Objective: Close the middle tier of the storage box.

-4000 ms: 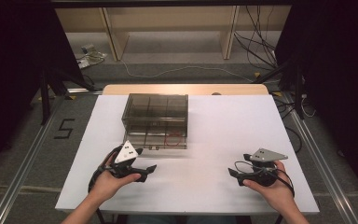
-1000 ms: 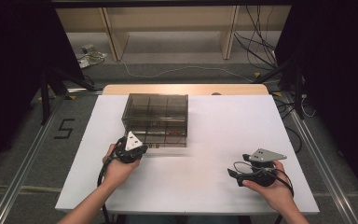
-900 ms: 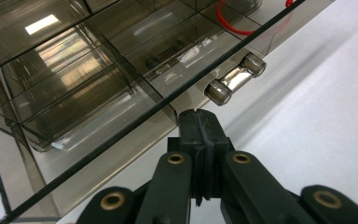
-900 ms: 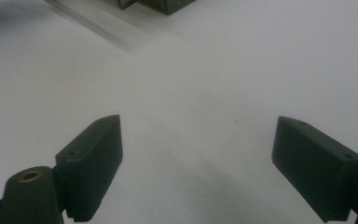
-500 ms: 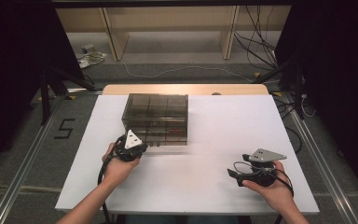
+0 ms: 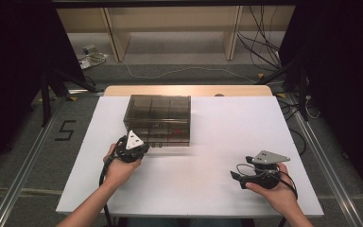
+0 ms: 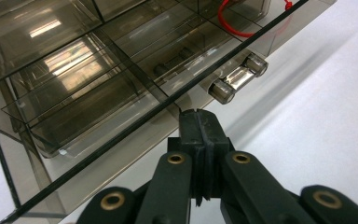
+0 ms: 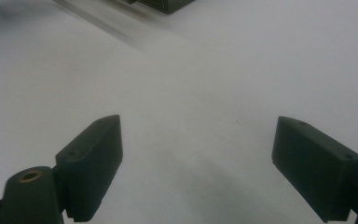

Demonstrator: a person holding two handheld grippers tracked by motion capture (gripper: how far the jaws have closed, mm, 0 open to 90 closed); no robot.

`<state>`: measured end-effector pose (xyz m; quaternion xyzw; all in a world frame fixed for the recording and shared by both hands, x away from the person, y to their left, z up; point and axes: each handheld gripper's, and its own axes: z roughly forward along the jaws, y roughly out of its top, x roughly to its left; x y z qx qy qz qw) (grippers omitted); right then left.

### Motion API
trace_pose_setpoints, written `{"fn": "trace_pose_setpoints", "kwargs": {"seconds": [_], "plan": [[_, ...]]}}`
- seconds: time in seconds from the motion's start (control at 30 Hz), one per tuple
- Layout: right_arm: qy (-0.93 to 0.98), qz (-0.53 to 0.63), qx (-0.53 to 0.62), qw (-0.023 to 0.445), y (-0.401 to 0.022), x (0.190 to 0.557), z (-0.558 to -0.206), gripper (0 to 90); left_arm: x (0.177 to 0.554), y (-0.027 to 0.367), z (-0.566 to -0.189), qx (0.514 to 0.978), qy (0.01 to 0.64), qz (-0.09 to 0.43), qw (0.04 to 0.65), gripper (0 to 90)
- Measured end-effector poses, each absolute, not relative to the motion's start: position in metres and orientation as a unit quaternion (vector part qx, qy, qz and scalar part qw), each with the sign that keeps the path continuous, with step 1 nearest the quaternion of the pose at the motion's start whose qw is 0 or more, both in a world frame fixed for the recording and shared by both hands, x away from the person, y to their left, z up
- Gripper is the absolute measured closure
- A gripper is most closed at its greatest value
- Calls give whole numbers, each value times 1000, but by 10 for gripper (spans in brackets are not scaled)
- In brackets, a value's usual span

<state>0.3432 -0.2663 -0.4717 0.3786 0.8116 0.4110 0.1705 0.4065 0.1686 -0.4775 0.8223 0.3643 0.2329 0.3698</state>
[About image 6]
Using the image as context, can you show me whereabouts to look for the person's left hand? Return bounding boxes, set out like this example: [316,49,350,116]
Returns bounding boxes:
[103,143,144,191]

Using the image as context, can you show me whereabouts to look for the smoky transparent drawer box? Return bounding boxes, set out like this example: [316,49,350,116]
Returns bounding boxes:
[123,94,192,148]

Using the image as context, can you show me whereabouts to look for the black curtain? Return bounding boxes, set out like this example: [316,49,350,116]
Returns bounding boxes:
[0,0,88,183]
[278,0,363,200]

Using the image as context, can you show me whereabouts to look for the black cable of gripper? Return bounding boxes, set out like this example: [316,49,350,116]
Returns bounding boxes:
[98,135,128,227]
[235,164,299,201]

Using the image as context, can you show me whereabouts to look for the aluminium floor rail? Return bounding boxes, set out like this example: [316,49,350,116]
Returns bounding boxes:
[0,96,69,227]
[286,94,363,227]

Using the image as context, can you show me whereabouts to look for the black floor cables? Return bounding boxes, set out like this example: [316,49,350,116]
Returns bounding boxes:
[275,93,321,156]

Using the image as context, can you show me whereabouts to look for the wooden table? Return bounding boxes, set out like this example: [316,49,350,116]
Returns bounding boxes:
[103,84,273,97]

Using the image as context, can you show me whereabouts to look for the white cable on floor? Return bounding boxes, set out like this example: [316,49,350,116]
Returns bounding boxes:
[122,61,258,84]

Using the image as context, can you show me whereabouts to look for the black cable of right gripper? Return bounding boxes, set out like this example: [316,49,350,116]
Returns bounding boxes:
[235,164,299,201]

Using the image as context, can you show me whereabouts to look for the bundle of black hanging cables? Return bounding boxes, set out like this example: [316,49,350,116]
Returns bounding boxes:
[236,5,283,72]

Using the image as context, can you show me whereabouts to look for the black metal stand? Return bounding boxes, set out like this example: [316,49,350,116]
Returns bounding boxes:
[39,66,99,128]
[255,56,310,122]

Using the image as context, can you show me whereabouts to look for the beige wooden shelf unit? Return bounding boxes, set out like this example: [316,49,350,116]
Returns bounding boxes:
[56,5,297,62]

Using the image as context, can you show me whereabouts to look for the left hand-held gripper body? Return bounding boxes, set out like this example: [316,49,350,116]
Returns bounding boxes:
[114,130,150,164]

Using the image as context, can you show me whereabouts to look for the person's right hand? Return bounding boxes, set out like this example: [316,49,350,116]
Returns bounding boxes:
[245,163,299,216]

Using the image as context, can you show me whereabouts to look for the white power adapter with cables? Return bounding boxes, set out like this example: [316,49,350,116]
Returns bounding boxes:
[76,44,111,71]

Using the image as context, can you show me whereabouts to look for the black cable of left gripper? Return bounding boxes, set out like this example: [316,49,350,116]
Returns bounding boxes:
[98,135,128,227]

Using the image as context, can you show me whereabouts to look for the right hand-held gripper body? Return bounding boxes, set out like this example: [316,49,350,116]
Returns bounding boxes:
[239,149,292,191]

